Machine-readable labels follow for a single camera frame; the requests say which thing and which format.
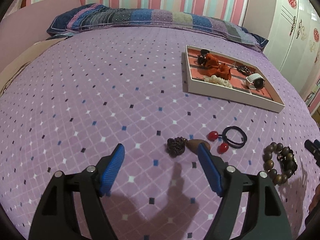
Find black beaded scrunchie bracelet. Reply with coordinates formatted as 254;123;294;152
277;146;299;178

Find brown wooden bead bracelet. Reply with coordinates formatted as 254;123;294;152
262;141;294;186

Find black hair tie red beads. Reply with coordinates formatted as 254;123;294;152
207;126;249;155

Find black braided bracelet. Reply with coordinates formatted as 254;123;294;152
229;65;254;75

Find brown wooden pendant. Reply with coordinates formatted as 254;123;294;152
166;137;211;158

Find cream flower scrunchie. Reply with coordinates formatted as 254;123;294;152
203;75;233;88

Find orange fabric scrunchie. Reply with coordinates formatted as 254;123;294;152
204;54;232;80

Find black hair claw clip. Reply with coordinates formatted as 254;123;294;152
197;49;209;67

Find white jewelry tray red lining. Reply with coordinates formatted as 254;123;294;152
184;46;285;113

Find person's right hand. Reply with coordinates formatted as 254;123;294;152
309;184;320;212

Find white decorated wardrobe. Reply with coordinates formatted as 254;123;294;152
264;0;319;98

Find purple diamond pattern bedspread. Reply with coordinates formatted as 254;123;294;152
1;27;319;239

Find beige folded blanket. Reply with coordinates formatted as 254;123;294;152
0;37;67;96

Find pink headboard cushion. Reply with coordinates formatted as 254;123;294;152
0;0;81;70

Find patchwork blue purple pillow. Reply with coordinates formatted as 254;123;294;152
47;3;268;52

